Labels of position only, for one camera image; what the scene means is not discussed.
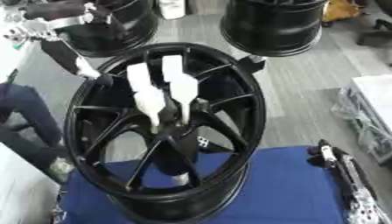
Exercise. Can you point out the clear plastic bag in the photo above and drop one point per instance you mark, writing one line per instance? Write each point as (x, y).
(360, 122)

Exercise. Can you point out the white container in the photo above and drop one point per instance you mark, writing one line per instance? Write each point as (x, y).
(172, 8)

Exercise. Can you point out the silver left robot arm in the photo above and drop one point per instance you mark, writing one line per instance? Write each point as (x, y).
(23, 32)

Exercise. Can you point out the black wheel rim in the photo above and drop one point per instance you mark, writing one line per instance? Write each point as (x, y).
(132, 26)
(270, 29)

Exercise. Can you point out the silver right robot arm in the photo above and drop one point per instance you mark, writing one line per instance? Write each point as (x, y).
(365, 210)

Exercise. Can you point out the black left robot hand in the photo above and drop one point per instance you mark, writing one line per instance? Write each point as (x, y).
(61, 54)

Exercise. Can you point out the yellow bag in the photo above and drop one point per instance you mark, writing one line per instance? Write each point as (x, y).
(341, 10)

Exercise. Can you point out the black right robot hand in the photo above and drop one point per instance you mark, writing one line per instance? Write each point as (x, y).
(341, 163)

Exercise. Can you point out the black spoked wheel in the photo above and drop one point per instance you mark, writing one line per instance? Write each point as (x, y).
(229, 96)

